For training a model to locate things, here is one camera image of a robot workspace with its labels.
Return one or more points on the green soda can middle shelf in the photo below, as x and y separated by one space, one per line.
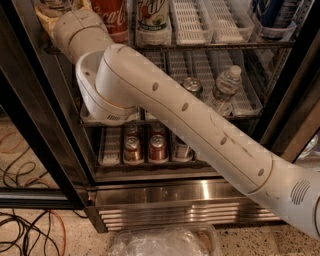
193 85

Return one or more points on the copper can shelf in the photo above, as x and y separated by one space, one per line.
132 130
132 149

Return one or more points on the red can shelf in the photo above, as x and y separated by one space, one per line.
157 148
157 129

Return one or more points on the clear plastic bag bin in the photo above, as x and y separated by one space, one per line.
172 240

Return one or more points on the black fridge door left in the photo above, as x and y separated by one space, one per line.
34 93

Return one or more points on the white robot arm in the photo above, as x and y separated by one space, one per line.
115 80

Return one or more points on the clear water bottle middle shelf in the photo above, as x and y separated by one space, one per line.
225 88

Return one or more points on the dark drink bottle white cap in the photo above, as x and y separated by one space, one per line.
182 152

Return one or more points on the red Coca-Cola bottle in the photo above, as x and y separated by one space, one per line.
115 17

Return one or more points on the copper can rear bottom shelf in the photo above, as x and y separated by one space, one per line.
132 130

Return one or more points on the copper can front bottom shelf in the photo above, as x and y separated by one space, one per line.
132 149

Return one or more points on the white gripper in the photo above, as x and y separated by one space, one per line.
64 27

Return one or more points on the blue Pepsi bottle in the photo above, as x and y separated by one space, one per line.
274 13

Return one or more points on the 7Up soda bottle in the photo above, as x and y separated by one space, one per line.
153 21

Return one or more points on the blue label plastic bottle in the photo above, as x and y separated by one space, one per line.
55 8

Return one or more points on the red can front bottom shelf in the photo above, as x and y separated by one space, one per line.
157 148

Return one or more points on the red can rear bottom shelf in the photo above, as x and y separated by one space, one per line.
157 129

